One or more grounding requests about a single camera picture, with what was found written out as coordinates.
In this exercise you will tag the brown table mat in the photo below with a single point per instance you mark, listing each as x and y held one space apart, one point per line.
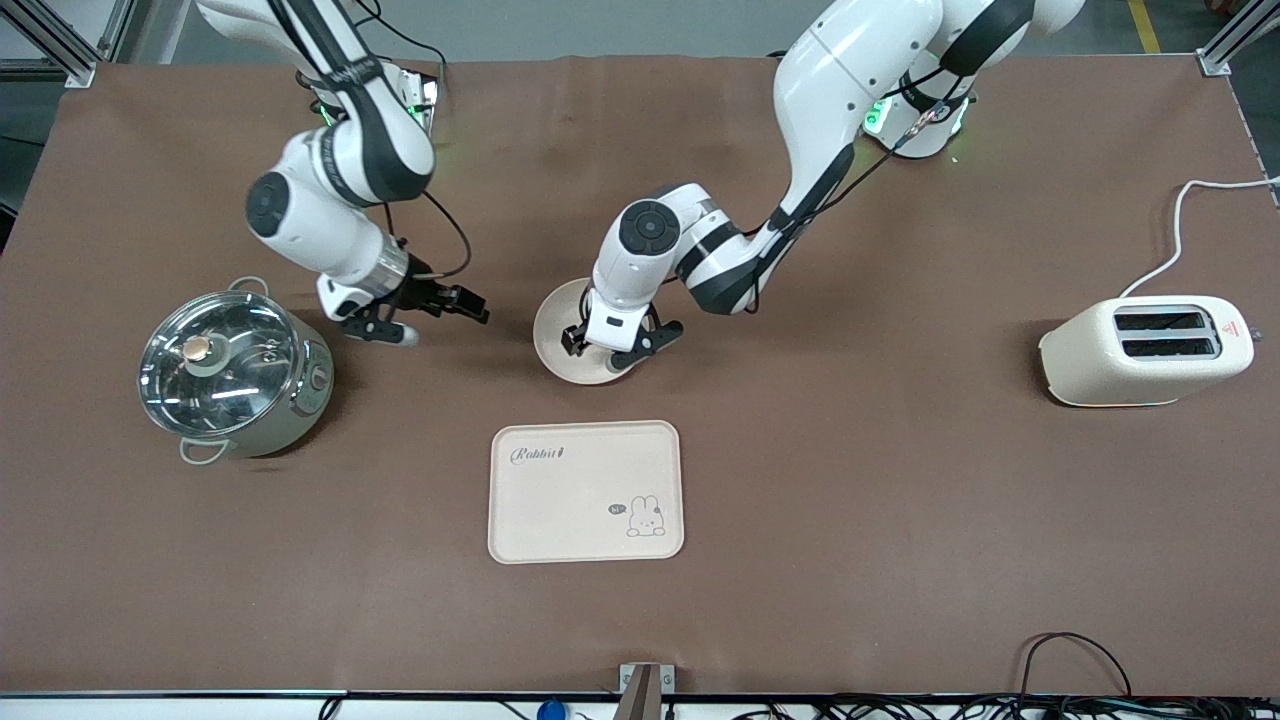
900 500

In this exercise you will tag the blue round cap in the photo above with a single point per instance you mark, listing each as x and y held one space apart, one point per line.
552 711

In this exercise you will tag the cream round plate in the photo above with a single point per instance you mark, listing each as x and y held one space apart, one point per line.
560 340

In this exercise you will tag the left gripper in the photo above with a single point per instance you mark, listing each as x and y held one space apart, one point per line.
575 340

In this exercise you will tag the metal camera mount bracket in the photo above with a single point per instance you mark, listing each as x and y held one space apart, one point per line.
645 690

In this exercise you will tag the cream two-slot toaster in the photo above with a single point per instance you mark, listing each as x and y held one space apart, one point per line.
1130 375

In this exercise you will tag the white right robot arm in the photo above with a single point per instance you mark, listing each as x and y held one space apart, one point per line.
330 200

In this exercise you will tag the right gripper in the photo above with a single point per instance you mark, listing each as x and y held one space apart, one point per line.
425 293

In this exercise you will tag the aluminium frame profile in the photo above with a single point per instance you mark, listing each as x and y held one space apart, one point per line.
1235 40
60 50

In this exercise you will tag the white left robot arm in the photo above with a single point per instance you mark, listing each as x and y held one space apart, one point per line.
850 80

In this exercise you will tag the cream rabbit print tray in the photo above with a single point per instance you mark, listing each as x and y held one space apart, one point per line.
580 500

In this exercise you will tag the glass pot lid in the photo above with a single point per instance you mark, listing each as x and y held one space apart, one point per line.
235 390

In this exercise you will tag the grey electric cooking pot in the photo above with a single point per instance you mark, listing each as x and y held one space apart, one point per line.
300 400

